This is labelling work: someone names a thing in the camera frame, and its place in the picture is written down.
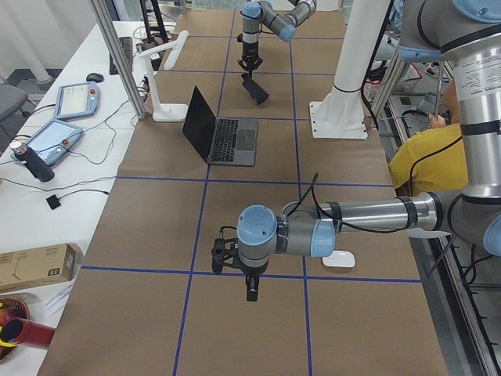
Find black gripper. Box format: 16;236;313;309
237;42;263;78
239;262;269;302

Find black mouse pad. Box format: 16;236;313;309
241;74;269;105

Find grey laptop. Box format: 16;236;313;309
182;87;258;166

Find white computer mouse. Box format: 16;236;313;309
322;250;356;269

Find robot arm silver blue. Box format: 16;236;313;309
237;0;317;81
212;1;500;302

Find white desk lamp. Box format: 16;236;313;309
139;30;189;122

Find black desk mouse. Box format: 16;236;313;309
86;72;104;83

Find black keyboard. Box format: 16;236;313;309
109;36;134;76

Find upper teach pendant blue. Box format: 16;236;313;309
54;81;100;120

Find teach pendant blue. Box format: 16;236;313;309
24;119;83;166
54;81;100;120

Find cardboard box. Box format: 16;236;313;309
1;244;82;293

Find lower teach pendant blue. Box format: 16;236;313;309
24;119;83;166

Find person in yellow shirt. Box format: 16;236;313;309
388;81;468;197

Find small black square device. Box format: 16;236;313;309
46;194;62;210

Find black water bottle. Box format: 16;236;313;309
9;140;55;183

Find red cylinder container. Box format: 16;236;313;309
1;317;56;349

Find wicker basket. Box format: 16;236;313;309
1;297;30;363

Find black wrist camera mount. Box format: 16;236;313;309
211;226;241;274

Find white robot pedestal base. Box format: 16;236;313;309
309;0;391;139

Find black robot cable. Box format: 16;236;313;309
291;172;412;234

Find aluminium frame post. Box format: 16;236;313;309
89;0;146;120

